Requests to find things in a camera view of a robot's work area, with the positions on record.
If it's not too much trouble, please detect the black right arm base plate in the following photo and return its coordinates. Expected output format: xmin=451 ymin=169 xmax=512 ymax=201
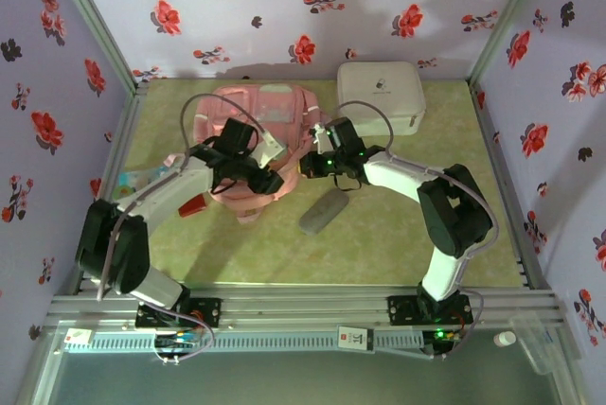
xmin=386 ymin=294 xmax=473 ymax=326

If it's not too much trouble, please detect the light blue printed packet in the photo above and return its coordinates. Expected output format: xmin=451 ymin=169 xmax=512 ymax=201
xmin=117 ymin=166 xmax=174 ymax=188

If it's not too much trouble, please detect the aluminium frame post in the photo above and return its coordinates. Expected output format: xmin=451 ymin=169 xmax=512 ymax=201
xmin=468 ymin=0 xmax=555 ymax=87
xmin=45 ymin=0 xmax=151 ymax=98

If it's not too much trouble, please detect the grey fabric pencil case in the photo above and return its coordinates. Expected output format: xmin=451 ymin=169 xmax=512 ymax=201
xmin=297 ymin=188 xmax=350 ymax=236

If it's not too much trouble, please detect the lilac right arm cable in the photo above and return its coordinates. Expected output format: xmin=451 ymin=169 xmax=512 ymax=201
xmin=336 ymin=99 xmax=498 ymax=361

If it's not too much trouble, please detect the aluminium side rail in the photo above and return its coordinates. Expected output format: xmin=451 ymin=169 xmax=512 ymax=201
xmin=468 ymin=82 xmax=553 ymax=291
xmin=75 ymin=82 xmax=151 ymax=292

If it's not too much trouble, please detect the white printed tag card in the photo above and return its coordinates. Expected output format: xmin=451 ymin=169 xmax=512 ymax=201
xmin=337 ymin=326 xmax=375 ymax=353

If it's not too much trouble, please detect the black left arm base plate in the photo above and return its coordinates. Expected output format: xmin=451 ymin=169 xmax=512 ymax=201
xmin=135 ymin=295 xmax=223 ymax=329

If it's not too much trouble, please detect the aluminium frame rail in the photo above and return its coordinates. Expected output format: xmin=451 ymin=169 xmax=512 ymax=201
xmin=45 ymin=284 xmax=567 ymax=330

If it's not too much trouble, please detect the white zip storage case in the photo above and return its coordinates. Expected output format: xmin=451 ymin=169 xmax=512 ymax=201
xmin=335 ymin=62 xmax=426 ymax=137

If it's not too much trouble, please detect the white sticker with red mark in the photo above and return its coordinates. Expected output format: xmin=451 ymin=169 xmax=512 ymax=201
xmin=64 ymin=328 xmax=94 ymax=347

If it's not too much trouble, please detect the lilac arm cable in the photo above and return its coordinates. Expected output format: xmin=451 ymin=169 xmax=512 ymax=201
xmin=336 ymin=99 xmax=498 ymax=361
xmin=97 ymin=92 xmax=274 ymax=366

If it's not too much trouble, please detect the red wallet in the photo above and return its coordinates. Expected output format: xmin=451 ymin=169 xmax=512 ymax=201
xmin=178 ymin=195 xmax=209 ymax=218

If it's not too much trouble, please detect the grey slotted cable duct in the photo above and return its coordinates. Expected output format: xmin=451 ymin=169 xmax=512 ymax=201
xmin=63 ymin=328 xmax=425 ymax=354

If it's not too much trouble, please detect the pink school backpack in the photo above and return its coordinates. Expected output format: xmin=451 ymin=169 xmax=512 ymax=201
xmin=163 ymin=83 xmax=319 ymax=227

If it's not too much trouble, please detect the lilac left arm cable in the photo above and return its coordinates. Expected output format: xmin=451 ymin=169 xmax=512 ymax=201
xmin=97 ymin=92 xmax=274 ymax=366

